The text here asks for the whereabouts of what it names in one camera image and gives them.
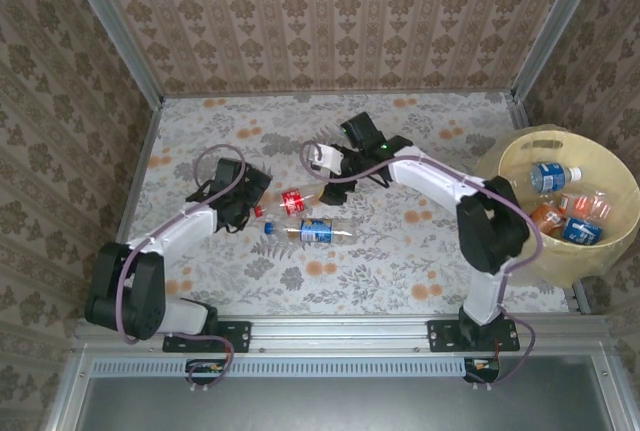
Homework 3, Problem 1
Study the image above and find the red label clear bottle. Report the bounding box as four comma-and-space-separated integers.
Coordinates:
252, 180, 331, 218

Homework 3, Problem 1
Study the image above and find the large orange label bottle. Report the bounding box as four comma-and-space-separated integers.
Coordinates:
530, 203, 566, 237

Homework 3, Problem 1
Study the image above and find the blue label clear bottle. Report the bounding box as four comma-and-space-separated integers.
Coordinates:
562, 217, 604, 245

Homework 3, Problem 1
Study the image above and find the pale yellow plastic bin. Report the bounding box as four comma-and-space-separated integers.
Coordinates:
473, 123, 640, 288

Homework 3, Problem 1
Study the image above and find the blue yellow label bottle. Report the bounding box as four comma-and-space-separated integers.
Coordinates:
263, 217, 359, 246

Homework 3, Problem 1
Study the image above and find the black connector box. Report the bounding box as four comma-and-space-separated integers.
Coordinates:
184, 357, 227, 386
462, 355, 502, 385

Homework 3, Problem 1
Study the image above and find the grey metal panel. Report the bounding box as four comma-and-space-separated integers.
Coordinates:
47, 354, 631, 431

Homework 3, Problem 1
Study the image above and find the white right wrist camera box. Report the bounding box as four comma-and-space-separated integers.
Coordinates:
310, 142, 344, 171

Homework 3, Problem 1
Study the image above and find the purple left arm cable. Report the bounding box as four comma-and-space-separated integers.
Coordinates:
117, 144, 249, 393

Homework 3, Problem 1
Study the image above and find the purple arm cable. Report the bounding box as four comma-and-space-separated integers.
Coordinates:
298, 139, 546, 392
117, 144, 249, 393

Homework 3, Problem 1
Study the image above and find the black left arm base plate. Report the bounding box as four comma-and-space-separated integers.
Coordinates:
162, 320, 252, 354

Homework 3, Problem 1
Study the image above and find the aluminium mounting rail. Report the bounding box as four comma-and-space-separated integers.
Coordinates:
73, 314, 609, 356

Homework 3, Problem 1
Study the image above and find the aluminium frame post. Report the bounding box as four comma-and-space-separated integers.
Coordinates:
58, 0, 166, 105
509, 0, 611, 105

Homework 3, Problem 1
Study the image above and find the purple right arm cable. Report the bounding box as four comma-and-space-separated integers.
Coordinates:
298, 139, 546, 392

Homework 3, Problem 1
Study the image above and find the grey slotted cable duct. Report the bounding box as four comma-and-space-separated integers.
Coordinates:
91, 356, 504, 378

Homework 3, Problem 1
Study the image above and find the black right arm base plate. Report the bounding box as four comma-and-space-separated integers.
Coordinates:
427, 319, 521, 352

